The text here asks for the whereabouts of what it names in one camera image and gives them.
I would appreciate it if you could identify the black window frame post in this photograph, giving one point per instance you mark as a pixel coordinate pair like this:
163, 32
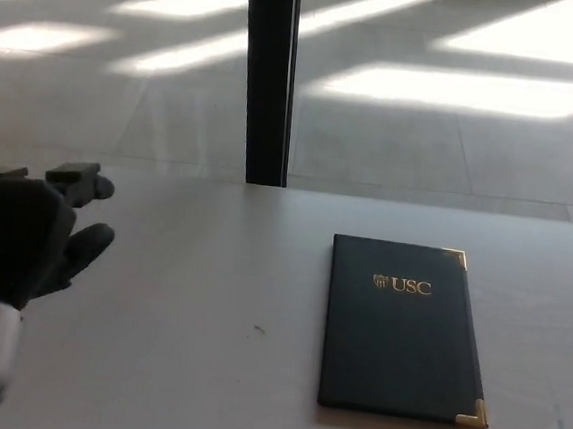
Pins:
270, 82

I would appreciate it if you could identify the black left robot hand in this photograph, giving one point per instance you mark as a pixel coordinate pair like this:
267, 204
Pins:
18, 236

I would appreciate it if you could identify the dark blue USC diary folder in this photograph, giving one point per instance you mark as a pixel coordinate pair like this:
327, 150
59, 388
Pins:
401, 335

